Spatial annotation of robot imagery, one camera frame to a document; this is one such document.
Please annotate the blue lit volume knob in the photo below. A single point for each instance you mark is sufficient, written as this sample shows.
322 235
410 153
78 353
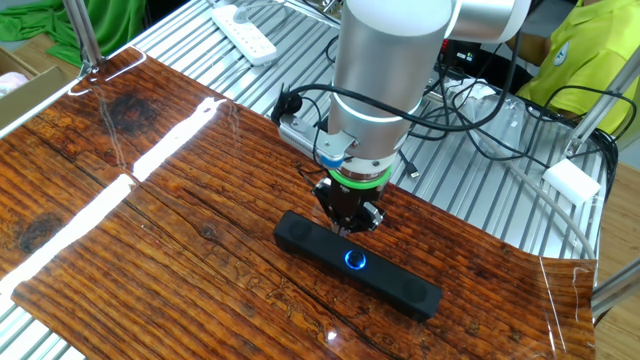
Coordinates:
355 260

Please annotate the wood grain table mat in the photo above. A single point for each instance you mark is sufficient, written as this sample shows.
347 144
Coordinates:
200 225

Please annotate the black computer case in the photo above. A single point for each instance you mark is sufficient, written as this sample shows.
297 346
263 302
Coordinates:
480 65

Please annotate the white power strip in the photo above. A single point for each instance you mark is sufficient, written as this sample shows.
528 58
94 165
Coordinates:
245 35

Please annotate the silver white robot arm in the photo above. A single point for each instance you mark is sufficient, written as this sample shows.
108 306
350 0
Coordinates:
385 75

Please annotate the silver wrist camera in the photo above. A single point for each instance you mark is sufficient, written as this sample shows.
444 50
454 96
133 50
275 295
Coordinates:
300 135

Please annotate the aluminium frame post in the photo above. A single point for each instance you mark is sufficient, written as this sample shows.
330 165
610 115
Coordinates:
82 30
600 107

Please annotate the person in yellow shirt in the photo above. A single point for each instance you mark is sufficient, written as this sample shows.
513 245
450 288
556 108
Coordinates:
590 55

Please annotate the pink white cloth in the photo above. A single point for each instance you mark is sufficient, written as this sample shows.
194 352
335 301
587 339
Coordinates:
11 84

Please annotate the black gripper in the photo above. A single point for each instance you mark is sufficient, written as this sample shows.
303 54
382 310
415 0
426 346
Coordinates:
350 205

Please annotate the aluminium frame beam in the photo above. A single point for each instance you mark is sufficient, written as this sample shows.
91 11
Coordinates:
617 292

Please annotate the black speaker bar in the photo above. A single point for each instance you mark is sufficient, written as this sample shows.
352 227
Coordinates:
390 285

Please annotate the brown cardboard box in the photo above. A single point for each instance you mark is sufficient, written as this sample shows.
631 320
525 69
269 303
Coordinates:
30 105

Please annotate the green cloth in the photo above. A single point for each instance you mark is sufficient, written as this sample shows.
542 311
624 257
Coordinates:
115 22

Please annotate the white power adapter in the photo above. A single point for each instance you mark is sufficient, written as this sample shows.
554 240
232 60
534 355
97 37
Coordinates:
570 181

